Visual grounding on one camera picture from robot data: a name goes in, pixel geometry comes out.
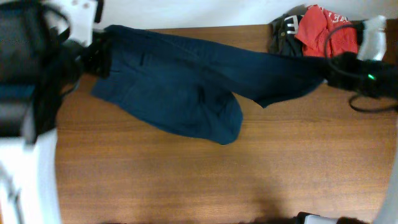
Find red t-shirt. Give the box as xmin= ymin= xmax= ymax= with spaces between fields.
xmin=295 ymin=5 xmax=358 ymax=57

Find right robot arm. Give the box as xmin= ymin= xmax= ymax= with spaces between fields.
xmin=326 ymin=53 xmax=397 ymax=224

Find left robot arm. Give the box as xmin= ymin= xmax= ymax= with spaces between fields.
xmin=1 ymin=0 xmax=111 ymax=223

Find navy blue shorts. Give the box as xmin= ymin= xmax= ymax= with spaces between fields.
xmin=92 ymin=25 xmax=326 ymax=145

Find black garment with white print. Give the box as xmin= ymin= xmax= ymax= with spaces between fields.
xmin=268 ymin=14 xmax=303 ymax=57

